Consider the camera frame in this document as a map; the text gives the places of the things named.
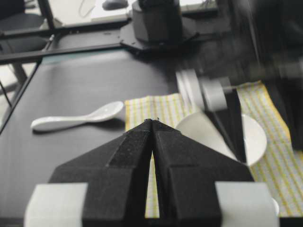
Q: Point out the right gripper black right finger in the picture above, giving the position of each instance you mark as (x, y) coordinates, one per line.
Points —
(186, 172)

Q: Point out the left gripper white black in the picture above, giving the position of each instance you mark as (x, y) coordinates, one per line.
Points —
(221, 104)

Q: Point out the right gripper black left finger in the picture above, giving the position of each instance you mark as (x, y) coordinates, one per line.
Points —
(117, 175)

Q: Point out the white chinese spoon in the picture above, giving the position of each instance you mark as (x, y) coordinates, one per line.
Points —
(51, 123)

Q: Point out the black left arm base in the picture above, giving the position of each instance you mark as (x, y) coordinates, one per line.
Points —
(164, 25)

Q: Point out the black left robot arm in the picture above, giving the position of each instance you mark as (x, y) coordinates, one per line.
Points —
(271, 32)

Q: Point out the yellow green striped cloth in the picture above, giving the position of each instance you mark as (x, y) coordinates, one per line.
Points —
(281, 168)

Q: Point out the white ceramic bowl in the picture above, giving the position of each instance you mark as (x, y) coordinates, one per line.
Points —
(198, 127)

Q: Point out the black office chair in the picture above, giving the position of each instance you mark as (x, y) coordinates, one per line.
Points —
(14, 17)

